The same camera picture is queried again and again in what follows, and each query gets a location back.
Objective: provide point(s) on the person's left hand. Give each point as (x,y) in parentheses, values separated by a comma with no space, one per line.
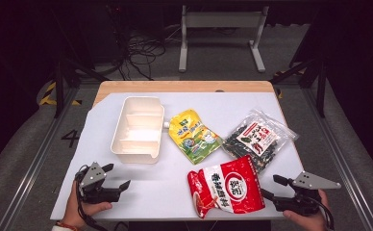
(79,211)

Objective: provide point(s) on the white plastic storage box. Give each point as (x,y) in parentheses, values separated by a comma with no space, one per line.
(139,134)

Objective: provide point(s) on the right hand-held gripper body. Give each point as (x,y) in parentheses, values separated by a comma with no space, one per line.
(306,181)

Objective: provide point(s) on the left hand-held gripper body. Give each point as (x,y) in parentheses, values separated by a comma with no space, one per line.
(93,179)

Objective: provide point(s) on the black metal stand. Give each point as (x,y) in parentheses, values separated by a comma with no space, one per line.
(59,89)
(320,89)

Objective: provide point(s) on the white table mat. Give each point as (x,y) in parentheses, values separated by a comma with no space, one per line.
(162,189)

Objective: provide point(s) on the aluminium floor rail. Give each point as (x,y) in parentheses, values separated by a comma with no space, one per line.
(341,166)
(30,173)

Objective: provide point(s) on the red white seasoning bag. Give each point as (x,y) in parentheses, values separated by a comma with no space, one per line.
(229,189)

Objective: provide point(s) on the black yellow hazard tape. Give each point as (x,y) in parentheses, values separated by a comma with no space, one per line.
(48,96)

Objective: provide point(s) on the yellow green spout pouch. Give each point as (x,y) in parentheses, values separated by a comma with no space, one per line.
(192,136)

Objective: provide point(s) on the white metal stand frame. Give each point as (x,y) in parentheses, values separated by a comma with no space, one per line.
(221,20)

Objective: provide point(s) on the clear bag of dried seaweed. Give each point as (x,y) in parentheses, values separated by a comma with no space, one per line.
(258,139)

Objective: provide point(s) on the person's right hand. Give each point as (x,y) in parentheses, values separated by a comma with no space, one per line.
(312,222)

